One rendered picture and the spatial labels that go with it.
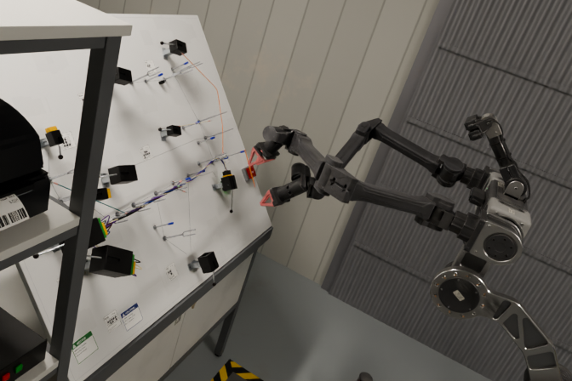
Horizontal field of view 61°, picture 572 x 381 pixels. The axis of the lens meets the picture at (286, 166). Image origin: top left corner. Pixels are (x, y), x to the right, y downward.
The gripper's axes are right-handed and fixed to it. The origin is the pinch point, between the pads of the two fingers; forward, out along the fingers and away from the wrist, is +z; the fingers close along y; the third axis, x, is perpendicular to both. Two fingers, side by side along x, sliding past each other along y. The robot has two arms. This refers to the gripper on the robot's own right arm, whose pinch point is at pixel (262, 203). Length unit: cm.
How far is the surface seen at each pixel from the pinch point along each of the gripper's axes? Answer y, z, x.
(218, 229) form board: 4.0, 21.2, 2.3
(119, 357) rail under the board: 62, 27, 31
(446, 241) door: -144, -25, 52
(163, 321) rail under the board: 42, 26, 27
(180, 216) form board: 24.4, 20.0, -5.7
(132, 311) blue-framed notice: 54, 25, 20
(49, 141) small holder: 74, 11, -32
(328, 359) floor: -96, 55, 89
